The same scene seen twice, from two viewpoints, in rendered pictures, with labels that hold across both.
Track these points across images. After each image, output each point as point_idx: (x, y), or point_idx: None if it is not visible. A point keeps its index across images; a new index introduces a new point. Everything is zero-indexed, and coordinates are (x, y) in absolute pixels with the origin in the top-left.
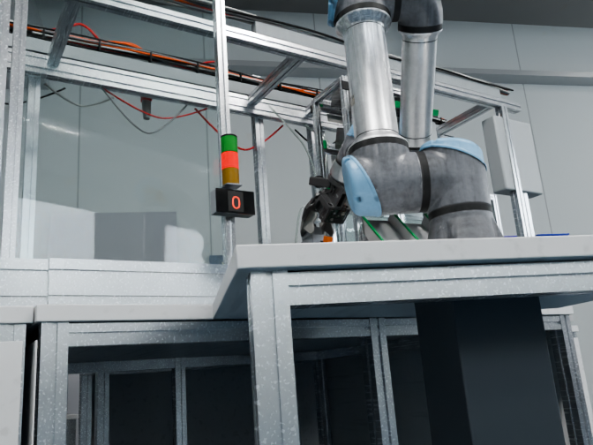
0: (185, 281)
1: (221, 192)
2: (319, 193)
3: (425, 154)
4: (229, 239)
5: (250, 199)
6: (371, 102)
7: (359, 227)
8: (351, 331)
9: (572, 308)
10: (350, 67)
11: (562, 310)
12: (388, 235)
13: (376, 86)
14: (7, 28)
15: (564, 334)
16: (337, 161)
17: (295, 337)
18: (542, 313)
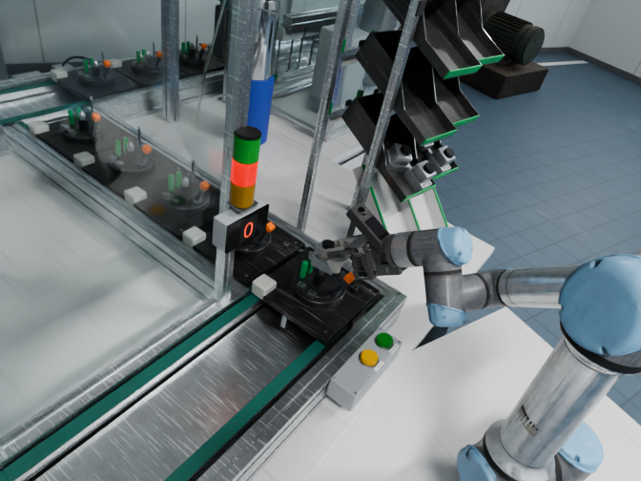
0: (244, 475)
1: (234, 227)
2: (361, 250)
3: (562, 474)
4: (228, 256)
5: (263, 217)
6: (554, 449)
7: (363, 201)
8: None
9: (493, 250)
10: (557, 405)
11: (487, 258)
12: (384, 195)
13: (569, 435)
14: None
15: (478, 270)
16: (409, 256)
17: None
18: (477, 271)
